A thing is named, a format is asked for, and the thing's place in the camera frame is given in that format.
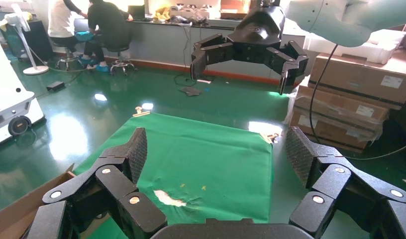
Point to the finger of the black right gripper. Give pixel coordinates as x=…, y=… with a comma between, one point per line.
x=290, y=61
x=213, y=52

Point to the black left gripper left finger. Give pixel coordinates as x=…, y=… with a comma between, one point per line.
x=110, y=178

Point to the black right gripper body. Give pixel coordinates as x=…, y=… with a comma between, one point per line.
x=257, y=36

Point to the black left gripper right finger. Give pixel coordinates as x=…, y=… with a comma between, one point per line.
x=334, y=184

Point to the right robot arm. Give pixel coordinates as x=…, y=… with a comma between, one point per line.
x=338, y=19

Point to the open brown cardboard box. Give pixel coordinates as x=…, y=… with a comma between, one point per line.
x=15, y=214

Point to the flat black floor item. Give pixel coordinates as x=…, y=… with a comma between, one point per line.
x=189, y=91

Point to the long grey workbench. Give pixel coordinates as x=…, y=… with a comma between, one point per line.
x=163, y=43

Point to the plastic wrapped brown carton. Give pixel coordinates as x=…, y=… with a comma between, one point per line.
x=341, y=122

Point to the yellow crumpled item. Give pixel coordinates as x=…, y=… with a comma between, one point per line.
x=162, y=14

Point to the large brown shipping carton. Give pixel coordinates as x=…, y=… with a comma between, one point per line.
x=361, y=76

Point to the white foam packing block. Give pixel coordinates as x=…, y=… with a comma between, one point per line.
x=371, y=49

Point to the dark laptop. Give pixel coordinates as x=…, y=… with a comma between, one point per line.
x=137, y=12

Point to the wheeled office stool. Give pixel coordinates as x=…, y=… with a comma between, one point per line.
x=67, y=59
x=122, y=62

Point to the green table cloth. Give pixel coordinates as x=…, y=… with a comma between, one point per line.
x=206, y=158

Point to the black power adapter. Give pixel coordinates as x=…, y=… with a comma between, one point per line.
x=55, y=86

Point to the person in black clothes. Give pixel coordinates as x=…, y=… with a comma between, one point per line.
x=107, y=26

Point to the white wheeled robot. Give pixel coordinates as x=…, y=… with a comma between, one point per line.
x=8, y=102

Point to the white standing fan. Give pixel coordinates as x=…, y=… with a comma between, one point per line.
x=36, y=70

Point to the black cabinet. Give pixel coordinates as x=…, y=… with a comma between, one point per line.
x=38, y=39

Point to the person in white shirt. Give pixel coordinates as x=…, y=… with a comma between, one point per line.
x=59, y=19

